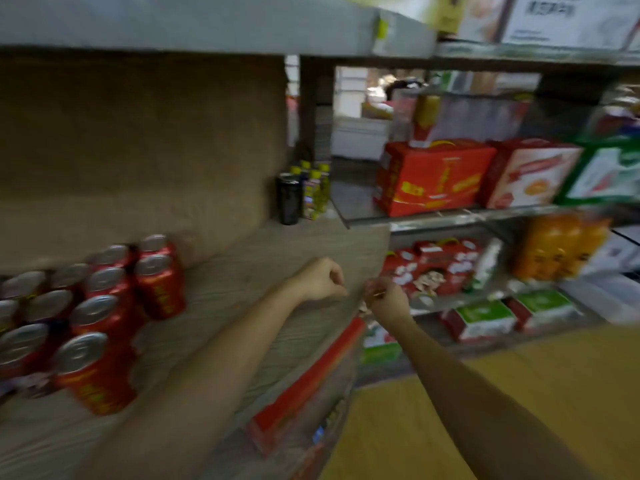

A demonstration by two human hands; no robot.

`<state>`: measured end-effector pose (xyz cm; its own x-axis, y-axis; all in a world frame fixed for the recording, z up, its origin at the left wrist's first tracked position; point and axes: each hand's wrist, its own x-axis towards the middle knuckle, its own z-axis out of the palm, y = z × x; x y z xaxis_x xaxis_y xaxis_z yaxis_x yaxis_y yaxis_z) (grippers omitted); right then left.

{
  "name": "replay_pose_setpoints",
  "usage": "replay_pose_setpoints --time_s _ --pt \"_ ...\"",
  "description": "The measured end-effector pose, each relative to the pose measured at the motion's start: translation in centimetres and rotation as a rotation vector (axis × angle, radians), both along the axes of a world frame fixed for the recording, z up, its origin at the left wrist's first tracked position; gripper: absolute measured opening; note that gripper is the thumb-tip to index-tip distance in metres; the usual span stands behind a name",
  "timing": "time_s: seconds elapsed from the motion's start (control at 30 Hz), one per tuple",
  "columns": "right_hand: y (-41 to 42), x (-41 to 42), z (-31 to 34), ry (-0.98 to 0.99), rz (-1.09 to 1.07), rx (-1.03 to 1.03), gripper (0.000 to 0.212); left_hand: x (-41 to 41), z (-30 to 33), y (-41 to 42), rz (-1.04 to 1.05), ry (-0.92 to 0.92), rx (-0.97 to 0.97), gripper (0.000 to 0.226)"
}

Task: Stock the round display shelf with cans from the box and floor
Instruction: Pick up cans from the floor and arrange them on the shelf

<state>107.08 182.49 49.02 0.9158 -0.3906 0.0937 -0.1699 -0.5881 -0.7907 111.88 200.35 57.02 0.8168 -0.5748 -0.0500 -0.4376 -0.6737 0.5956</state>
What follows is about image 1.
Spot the small green-top box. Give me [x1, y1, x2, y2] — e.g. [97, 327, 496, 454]
[442, 299, 517, 344]
[507, 289, 581, 333]
[361, 319, 403, 367]

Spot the white slim bottle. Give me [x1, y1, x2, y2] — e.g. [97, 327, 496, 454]
[469, 238, 503, 291]

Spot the black can by column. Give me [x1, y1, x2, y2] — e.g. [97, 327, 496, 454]
[277, 173, 303, 227]

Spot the yellow green bottle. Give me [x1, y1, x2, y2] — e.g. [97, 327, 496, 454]
[291, 160, 332, 221]

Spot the round wooden shelf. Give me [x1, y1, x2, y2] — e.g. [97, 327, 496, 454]
[0, 0, 439, 480]

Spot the white grey-print box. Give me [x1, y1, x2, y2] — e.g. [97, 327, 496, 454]
[502, 0, 640, 49]

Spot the person's right hand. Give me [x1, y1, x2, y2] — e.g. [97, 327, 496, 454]
[363, 276, 415, 331]

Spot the red yellow-print carton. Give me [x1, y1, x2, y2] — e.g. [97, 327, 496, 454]
[373, 139, 497, 218]

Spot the yellow red tall pack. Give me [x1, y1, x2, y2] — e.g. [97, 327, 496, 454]
[409, 94, 443, 148]

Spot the block of red slim cans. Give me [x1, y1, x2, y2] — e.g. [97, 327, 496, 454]
[49, 233, 187, 417]

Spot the white red-print carton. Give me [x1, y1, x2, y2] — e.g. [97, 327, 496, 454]
[482, 138, 585, 209]

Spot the stack of white blue boxes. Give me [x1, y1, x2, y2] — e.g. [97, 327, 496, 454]
[585, 227, 640, 275]

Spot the person's right forearm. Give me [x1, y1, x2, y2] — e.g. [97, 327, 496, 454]
[395, 319, 596, 480]

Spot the gold brown box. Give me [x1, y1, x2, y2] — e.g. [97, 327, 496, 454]
[595, 84, 640, 141]

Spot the pack of orange bottles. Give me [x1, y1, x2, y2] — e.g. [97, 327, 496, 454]
[512, 214, 612, 281]

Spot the person's left hand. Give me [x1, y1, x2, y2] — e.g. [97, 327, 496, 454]
[295, 257, 349, 303]

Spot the person's left forearm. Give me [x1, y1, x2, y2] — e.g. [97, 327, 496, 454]
[79, 284, 311, 480]

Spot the large green white carton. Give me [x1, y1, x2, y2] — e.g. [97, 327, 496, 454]
[555, 139, 640, 205]

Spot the stack of white plastic packs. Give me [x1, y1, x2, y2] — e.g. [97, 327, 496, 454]
[559, 274, 640, 325]

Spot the red porridge print carton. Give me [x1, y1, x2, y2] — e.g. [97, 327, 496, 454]
[299, 444, 331, 480]

